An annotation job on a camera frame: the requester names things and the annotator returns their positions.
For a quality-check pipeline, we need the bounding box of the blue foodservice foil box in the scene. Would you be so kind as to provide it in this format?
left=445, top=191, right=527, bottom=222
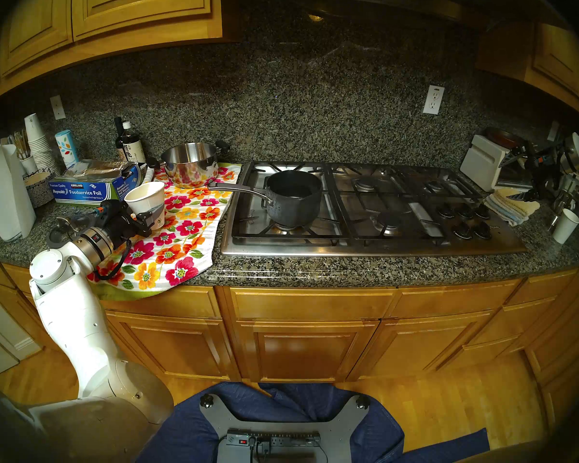
left=49, top=160, right=143, bottom=205

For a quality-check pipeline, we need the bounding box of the white wall power outlet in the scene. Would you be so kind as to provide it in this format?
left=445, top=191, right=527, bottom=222
left=423, top=85, right=445, bottom=115

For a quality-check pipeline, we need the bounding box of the large white paper cup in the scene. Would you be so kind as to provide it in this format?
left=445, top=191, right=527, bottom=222
left=124, top=181, right=166, bottom=230

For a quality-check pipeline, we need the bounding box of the stack of white paper cups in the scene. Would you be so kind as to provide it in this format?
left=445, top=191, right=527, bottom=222
left=24, top=113, right=61, bottom=174

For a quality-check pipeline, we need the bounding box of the blue moving blanket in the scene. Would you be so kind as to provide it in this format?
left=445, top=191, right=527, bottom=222
left=136, top=382, right=491, bottom=463

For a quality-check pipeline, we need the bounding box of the black round lid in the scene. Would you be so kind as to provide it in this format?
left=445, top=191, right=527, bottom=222
left=47, top=217, right=85, bottom=249

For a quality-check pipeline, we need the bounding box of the white paper towel roll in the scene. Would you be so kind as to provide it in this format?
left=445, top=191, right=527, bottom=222
left=0, top=144, right=36, bottom=242

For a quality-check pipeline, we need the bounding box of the white cup with wooden utensils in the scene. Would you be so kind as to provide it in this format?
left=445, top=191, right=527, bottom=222
left=9, top=131, right=39, bottom=174

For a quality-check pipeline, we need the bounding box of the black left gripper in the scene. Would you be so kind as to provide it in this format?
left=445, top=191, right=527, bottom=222
left=94, top=201, right=166, bottom=243

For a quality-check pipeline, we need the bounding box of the dark bottle with white label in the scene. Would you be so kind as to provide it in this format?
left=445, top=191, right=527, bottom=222
left=120, top=122, right=146, bottom=163

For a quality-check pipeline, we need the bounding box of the grey robot torso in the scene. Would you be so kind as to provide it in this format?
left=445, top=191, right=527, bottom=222
left=0, top=395, right=174, bottom=463

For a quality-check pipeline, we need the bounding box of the wooden lower cabinet run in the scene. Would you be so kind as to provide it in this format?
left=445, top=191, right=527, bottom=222
left=0, top=257, right=579, bottom=429

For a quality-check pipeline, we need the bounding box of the black saucepan with steel handle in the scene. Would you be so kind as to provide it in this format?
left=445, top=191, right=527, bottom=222
left=208, top=170, right=323, bottom=228

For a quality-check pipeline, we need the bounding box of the blue patterned paper cup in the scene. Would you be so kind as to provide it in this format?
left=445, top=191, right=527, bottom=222
left=55, top=130, right=80, bottom=168

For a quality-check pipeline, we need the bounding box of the dark patterned bowl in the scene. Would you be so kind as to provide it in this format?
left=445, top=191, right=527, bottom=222
left=24, top=171, right=56, bottom=208

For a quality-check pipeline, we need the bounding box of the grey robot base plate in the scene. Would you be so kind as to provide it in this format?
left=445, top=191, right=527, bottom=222
left=200, top=394, right=370, bottom=463

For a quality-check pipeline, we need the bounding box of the folded striped dish cloth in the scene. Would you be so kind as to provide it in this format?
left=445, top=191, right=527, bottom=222
left=484, top=187, right=541, bottom=226

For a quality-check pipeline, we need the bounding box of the floral kitchen towel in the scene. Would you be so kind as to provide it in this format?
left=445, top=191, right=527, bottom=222
left=88, top=163, right=242, bottom=301

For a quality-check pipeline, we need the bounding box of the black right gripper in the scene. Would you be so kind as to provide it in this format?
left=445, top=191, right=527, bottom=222
left=499, top=143, right=560, bottom=202

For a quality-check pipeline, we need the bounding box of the stainless steel stock pot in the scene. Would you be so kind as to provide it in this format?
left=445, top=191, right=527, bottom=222
left=147, top=140, right=231, bottom=189

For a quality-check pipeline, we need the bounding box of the grey power strip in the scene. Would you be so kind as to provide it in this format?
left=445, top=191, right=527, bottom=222
left=227, top=431, right=321, bottom=448

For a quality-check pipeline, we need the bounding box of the stainless steel gas cooktop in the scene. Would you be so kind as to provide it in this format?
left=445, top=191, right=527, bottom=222
left=220, top=161, right=527, bottom=258

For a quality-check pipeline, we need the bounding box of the small white paper cup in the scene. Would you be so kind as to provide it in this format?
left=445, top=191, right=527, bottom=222
left=552, top=208, right=579, bottom=245

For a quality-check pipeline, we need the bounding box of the wooden upper cabinet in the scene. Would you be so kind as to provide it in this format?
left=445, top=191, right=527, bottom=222
left=0, top=0, right=222, bottom=110
left=475, top=21, right=579, bottom=120

